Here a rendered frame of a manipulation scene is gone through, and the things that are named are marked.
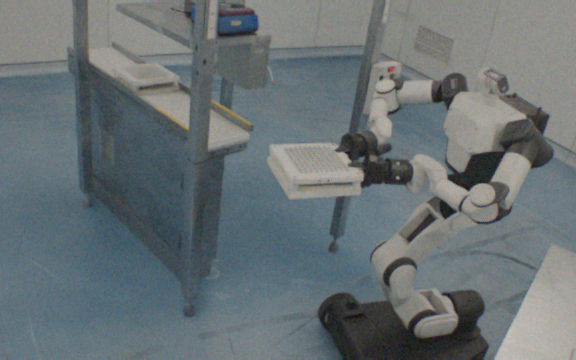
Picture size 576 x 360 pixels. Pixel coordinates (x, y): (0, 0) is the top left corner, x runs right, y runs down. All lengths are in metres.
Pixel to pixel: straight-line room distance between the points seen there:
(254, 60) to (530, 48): 3.64
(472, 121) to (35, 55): 4.37
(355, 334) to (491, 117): 1.09
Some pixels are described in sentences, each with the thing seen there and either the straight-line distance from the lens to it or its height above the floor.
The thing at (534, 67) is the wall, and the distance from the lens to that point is 5.61.
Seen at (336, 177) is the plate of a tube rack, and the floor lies 1.05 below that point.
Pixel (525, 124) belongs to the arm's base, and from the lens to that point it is 1.99.
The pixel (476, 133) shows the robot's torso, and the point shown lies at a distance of 2.06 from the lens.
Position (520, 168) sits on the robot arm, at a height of 1.17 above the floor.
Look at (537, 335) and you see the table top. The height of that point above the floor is 0.86.
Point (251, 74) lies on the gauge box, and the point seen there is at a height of 1.13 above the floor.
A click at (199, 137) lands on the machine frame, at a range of 2.27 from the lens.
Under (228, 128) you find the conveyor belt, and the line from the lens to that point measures 2.56.
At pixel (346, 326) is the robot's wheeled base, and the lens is 2.58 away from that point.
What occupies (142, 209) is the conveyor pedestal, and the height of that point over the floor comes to 0.23.
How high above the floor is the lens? 1.89
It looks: 28 degrees down
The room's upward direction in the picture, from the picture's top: 8 degrees clockwise
